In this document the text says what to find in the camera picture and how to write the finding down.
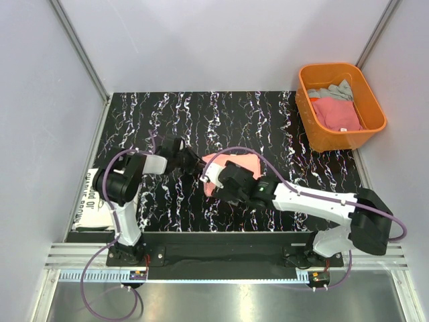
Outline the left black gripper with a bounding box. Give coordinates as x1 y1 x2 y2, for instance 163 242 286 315
173 145 207 175

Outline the salmon pink t-shirt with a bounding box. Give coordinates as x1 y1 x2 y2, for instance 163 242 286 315
202 154 261 197

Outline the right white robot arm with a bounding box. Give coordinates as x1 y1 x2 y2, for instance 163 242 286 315
204 161 391 266

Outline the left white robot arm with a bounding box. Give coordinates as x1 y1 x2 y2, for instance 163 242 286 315
93 136 206 266

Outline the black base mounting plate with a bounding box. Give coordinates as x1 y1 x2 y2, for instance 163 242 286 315
65 231 346 281

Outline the folded white printed t-shirt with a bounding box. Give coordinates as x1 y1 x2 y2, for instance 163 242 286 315
74 167 141 232

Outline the dark pink t-shirt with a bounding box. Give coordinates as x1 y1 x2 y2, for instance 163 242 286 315
310 97 363 131

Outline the orange plastic bin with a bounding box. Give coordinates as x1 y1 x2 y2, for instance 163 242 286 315
296 62 387 152

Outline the grey t-shirt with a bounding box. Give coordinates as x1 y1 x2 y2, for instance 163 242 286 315
307 79 354 101

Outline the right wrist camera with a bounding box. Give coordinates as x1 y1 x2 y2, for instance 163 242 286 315
200 163 224 189

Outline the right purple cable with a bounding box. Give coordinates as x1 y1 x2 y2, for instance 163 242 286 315
202 146 408 291

